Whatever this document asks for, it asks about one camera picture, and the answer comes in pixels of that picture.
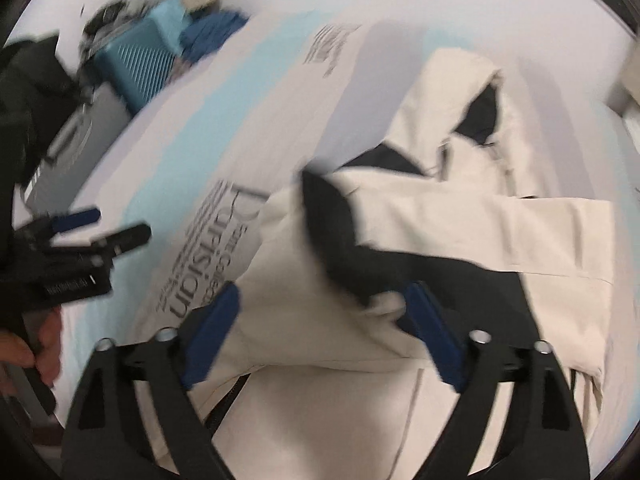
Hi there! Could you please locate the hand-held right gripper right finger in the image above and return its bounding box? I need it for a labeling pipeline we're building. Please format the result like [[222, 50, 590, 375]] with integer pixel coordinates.
[[397, 280, 592, 480]]

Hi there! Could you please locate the grey suitcase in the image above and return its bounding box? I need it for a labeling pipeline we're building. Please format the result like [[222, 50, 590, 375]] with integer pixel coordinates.
[[24, 84, 132, 217]]

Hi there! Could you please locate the pile of grey clothes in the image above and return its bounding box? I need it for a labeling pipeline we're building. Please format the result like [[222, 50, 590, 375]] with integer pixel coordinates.
[[79, 0, 153, 58]]

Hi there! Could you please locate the striped printed bed sheet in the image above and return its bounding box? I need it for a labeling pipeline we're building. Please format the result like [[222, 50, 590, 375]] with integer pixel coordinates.
[[15, 10, 640, 461]]

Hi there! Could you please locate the blue cloth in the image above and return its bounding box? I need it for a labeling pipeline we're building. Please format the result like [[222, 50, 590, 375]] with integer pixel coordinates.
[[179, 9, 249, 65]]

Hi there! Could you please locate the blue ribbed suitcase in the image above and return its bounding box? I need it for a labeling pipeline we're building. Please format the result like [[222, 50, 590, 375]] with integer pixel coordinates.
[[94, 0, 190, 115]]

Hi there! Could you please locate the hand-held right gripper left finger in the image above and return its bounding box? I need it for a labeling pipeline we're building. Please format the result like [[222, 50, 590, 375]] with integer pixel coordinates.
[[60, 281, 242, 480]]

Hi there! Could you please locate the person's left hand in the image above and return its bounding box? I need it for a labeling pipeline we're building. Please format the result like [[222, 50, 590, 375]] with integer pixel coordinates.
[[0, 306, 64, 392]]

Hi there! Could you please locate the cream and black jacket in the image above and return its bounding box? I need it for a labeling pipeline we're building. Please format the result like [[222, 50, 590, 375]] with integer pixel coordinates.
[[137, 49, 617, 480]]

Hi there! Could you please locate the beige cloth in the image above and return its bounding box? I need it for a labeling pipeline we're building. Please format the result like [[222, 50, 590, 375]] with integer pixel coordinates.
[[606, 51, 640, 117]]

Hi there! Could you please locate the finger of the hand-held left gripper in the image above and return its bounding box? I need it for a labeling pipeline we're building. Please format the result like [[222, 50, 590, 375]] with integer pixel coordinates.
[[92, 223, 153, 262], [49, 208, 102, 235]]

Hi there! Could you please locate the black bag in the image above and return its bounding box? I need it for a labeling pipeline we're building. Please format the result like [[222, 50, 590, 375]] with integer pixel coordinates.
[[0, 34, 87, 188]]

